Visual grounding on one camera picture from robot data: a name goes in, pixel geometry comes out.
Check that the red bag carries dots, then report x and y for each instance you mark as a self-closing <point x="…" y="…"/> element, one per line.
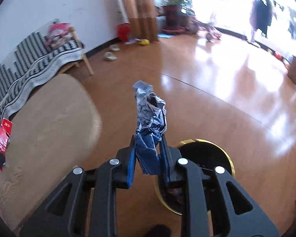
<point x="123" y="31"/>

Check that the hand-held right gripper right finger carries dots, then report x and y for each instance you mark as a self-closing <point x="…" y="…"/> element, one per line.
<point x="164" y="158"/>

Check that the pink plush cushion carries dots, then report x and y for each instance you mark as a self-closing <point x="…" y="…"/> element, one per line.
<point x="58" y="34"/>

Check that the silver blue wrapper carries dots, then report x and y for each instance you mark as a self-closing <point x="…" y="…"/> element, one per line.
<point x="149" y="118"/>

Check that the red cardboard box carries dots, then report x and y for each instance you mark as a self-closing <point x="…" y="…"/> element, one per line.
<point x="2" y="138"/>

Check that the wooden sofa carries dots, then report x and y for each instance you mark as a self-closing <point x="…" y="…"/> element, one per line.
<point x="77" y="54"/>

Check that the potted plant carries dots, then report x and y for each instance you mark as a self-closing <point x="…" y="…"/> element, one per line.
<point x="174" y="2"/>

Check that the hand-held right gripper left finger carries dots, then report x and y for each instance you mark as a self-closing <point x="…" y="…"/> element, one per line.
<point x="130" y="167"/>

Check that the yellow toy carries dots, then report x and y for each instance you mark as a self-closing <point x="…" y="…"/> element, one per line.
<point x="143" y="42"/>

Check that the black and white striped blanket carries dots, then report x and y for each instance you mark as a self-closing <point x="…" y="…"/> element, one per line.
<point x="29" y="64"/>

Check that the pink toy tricycle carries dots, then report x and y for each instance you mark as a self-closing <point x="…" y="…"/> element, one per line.
<point x="207" y="28"/>

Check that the black gold-rimmed trash bin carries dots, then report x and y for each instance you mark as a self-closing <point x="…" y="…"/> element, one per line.
<point x="204" y="153"/>

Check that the pair of slippers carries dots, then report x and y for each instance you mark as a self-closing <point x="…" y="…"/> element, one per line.
<point x="111" y="53"/>

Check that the hanging dark clothes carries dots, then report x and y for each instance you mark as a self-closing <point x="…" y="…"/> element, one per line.
<point x="261" y="14"/>

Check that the brown curtain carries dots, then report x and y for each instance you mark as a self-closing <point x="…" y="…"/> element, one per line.
<point x="138" y="5"/>

